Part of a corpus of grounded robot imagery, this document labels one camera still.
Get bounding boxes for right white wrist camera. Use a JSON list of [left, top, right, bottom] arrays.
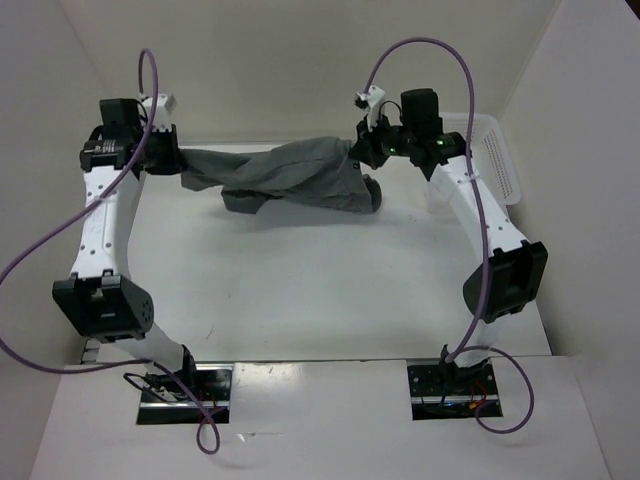
[[354, 85, 386, 131]]

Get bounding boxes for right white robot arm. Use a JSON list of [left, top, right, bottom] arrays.
[[350, 86, 548, 393]]

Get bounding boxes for grey shorts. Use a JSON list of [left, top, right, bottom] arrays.
[[181, 136, 382, 215]]

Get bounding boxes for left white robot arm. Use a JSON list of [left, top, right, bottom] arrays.
[[52, 94, 200, 400]]

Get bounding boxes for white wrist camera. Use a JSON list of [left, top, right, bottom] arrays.
[[354, 85, 386, 131], [140, 93, 176, 132]]

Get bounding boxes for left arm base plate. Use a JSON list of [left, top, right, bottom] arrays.
[[128, 363, 234, 426]]

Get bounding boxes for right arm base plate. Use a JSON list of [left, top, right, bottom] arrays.
[[406, 359, 503, 421]]

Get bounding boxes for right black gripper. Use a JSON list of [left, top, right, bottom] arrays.
[[348, 109, 415, 170]]

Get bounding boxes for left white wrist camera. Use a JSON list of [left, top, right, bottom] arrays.
[[140, 93, 176, 132]]

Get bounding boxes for white plastic basket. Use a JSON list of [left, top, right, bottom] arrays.
[[425, 112, 522, 221]]

